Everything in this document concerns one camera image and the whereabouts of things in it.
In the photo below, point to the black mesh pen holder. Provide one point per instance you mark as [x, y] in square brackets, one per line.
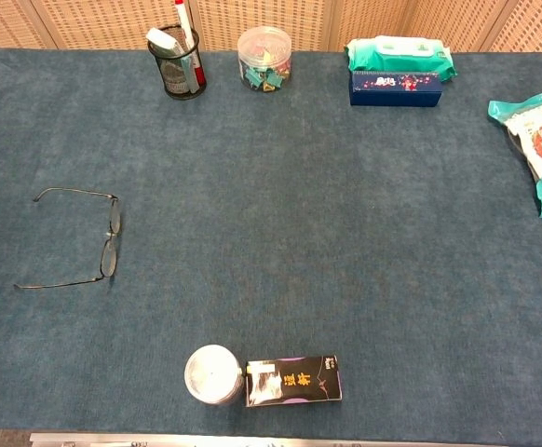
[178, 81]

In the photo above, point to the black box gold characters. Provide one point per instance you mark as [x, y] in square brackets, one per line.
[299, 382]

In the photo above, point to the clear jar of binder clips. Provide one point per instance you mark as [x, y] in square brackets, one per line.
[264, 51]

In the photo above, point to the dark blue printed box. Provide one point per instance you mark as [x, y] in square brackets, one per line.
[392, 95]

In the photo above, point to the wicker folding screen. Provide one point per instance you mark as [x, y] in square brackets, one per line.
[89, 23]

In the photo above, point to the red white marker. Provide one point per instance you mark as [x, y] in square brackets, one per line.
[183, 18]

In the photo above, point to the round silver lidded tin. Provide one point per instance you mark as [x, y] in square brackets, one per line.
[212, 372]

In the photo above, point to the white eraser block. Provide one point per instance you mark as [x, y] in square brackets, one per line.
[159, 39]

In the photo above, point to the silver metal rail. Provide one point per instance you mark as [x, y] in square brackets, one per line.
[252, 440]

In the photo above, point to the green wet wipes pack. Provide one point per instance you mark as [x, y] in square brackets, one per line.
[397, 56]

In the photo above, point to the thin-framed eyeglasses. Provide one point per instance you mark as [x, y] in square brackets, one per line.
[110, 261]

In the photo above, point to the teal pen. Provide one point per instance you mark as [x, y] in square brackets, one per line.
[189, 74]

